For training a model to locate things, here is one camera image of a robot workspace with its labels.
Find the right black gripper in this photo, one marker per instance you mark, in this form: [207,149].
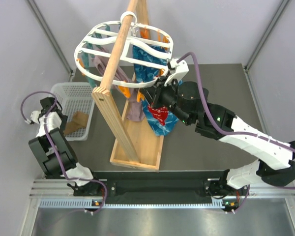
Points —
[154,94]

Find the red santa christmas sock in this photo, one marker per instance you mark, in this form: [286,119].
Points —
[160,114]

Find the white oval clip hanger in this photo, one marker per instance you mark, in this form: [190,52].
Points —
[99,37]

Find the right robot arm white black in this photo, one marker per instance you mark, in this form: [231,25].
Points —
[274,162]

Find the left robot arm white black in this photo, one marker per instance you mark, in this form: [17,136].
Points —
[55,155]

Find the mauve cloth on hanger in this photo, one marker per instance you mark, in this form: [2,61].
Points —
[135,112]

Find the blue patterned cloth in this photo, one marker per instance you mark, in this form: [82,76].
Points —
[147,74]

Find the wooden drying rack stand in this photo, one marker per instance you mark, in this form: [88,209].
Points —
[135,145]

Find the white perforated plastic basket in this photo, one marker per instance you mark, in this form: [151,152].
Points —
[75,97]

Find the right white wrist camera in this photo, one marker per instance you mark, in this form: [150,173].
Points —
[175,70]

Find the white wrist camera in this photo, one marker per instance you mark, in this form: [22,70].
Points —
[175,70]
[35,117]

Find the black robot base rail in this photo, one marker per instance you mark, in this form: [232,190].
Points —
[162,188]

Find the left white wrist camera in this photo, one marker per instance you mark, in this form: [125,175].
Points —
[35,117]

